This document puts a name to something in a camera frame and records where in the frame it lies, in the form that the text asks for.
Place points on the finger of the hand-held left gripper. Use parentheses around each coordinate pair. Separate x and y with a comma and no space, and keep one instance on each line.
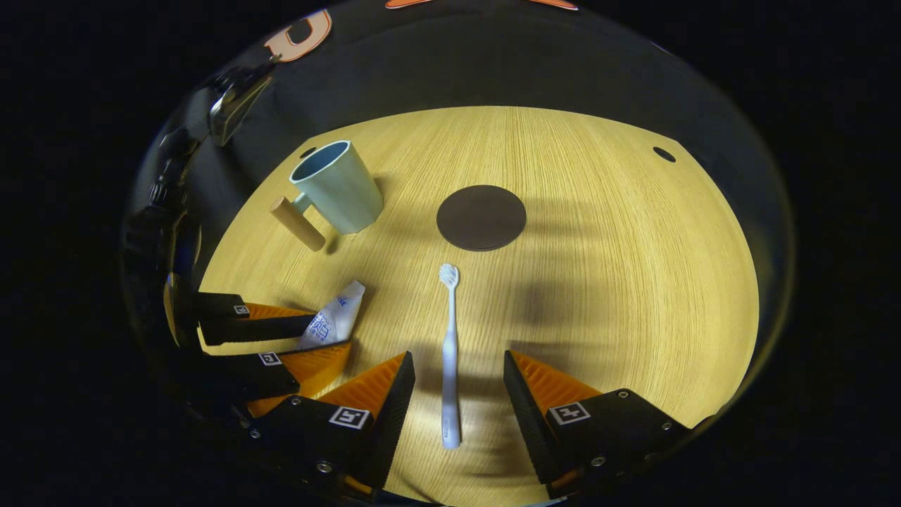
(239,377)
(260,327)

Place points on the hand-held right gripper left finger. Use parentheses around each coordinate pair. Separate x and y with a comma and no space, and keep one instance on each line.
(391,422)

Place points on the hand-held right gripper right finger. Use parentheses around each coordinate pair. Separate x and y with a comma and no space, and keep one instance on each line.
(528,415)

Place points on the white toothpaste tube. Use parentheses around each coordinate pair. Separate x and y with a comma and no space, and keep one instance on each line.
(338,317)

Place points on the white toothbrush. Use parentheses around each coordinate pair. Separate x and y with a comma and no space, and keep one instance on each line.
(450,366)

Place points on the light blue cup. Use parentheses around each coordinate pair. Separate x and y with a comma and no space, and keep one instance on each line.
(345,190)

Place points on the dark round coaster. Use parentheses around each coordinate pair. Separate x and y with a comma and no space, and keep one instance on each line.
(481,218)

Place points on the black backdrop cloth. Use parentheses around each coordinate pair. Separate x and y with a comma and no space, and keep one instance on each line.
(493,63)

